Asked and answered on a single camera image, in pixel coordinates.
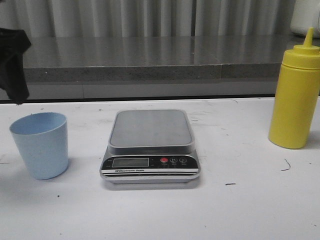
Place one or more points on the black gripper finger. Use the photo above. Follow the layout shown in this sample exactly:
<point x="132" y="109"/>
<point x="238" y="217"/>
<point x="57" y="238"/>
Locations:
<point x="13" y="44"/>

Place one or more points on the light blue plastic cup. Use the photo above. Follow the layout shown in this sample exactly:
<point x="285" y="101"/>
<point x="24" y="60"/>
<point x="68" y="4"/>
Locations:
<point x="42" y="141"/>

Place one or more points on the yellow squeeze bottle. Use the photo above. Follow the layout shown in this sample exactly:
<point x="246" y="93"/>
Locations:
<point x="297" y="91"/>

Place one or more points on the silver digital kitchen scale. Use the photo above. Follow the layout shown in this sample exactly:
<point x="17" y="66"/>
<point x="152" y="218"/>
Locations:
<point x="149" y="146"/>

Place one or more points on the grey stone counter ledge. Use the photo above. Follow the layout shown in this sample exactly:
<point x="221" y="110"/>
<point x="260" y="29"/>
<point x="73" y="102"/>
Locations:
<point x="88" y="68"/>

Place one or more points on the white appliance in background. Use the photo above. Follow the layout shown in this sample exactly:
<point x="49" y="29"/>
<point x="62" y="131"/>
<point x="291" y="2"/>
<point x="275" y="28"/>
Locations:
<point x="306" y="14"/>

